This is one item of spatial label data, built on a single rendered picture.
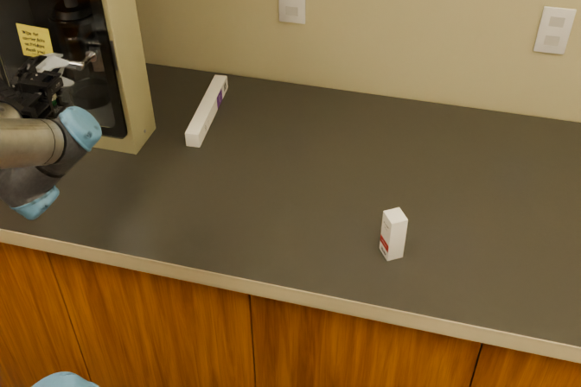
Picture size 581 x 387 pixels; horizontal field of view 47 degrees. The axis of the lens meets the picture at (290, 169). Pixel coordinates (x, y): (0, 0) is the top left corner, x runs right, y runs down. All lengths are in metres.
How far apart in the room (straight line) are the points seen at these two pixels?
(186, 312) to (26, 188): 0.45
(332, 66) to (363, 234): 0.59
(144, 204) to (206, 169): 0.17
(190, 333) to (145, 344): 0.15
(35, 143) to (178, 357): 0.72
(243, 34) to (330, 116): 0.34
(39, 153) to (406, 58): 0.99
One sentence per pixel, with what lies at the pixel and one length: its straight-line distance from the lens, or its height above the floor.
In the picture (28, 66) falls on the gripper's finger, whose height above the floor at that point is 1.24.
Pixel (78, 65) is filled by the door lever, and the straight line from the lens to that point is 1.42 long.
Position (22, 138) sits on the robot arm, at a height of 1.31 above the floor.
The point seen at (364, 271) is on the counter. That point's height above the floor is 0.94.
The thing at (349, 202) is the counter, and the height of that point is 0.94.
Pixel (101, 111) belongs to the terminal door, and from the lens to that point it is 1.53.
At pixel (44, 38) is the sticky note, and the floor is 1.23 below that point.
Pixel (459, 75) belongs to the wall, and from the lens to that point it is 1.74.
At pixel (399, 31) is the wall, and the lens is 1.70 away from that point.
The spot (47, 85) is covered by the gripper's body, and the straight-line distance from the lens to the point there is 1.31.
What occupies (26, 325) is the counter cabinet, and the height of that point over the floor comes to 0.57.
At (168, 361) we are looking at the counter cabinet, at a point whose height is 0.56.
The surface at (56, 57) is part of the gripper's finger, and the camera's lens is 1.42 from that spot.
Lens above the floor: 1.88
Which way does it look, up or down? 39 degrees down
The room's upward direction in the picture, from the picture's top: straight up
